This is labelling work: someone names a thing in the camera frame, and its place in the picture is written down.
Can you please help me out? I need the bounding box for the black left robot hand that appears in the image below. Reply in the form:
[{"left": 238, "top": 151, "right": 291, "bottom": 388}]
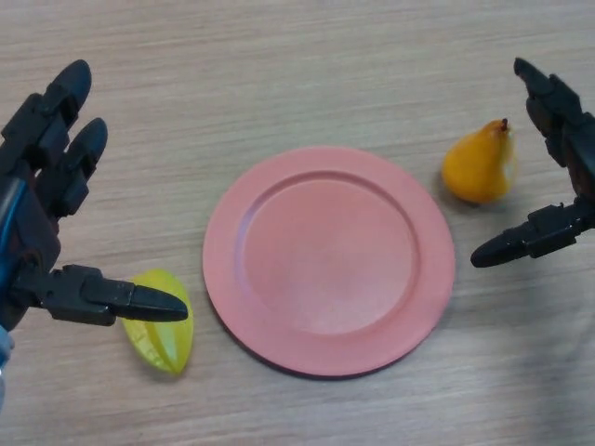
[{"left": 0, "top": 59, "right": 190, "bottom": 334}]

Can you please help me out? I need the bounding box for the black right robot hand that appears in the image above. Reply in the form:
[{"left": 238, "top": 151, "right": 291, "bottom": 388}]
[{"left": 469, "top": 57, "right": 595, "bottom": 269}]

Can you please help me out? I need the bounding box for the yellow orange pear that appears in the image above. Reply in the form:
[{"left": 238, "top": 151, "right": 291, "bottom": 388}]
[{"left": 441, "top": 118, "right": 518, "bottom": 205}]

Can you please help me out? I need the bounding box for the pink round plate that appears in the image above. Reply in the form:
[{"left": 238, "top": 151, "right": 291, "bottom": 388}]
[{"left": 202, "top": 146, "right": 456, "bottom": 381}]

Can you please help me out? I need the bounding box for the yellow green starfruit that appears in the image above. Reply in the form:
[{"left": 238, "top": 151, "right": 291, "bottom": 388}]
[{"left": 121, "top": 268, "right": 195, "bottom": 376}]

